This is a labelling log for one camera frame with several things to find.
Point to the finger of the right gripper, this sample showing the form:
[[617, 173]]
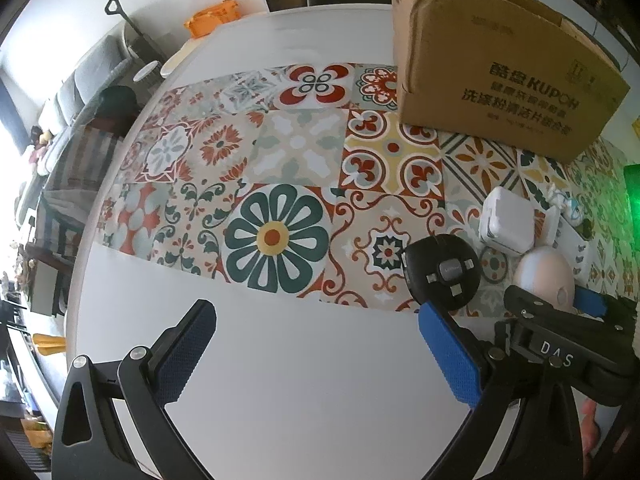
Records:
[[593, 303]]

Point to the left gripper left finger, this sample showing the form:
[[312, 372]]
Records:
[[151, 378]]

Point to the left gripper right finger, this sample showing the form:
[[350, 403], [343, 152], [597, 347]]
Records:
[[479, 375]]

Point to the pink round night light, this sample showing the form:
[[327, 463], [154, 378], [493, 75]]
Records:
[[545, 273]]

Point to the white square charger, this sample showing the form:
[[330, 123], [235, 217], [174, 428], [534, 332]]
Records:
[[507, 222]]

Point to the black round cable hub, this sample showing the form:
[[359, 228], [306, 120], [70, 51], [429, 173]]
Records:
[[443, 270]]

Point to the small white blue figurine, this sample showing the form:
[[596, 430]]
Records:
[[570, 209]]

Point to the patterned tile table runner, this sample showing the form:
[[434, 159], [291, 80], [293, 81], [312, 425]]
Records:
[[302, 180]]

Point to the brown cardboard box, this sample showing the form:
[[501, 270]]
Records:
[[513, 71]]

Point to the grey sofa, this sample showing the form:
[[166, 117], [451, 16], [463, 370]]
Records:
[[63, 115]]

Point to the upright vacuum cleaner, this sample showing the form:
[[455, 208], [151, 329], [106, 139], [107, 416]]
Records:
[[136, 42]]

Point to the orange plastic basket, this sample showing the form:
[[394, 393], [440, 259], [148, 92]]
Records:
[[203, 22]]

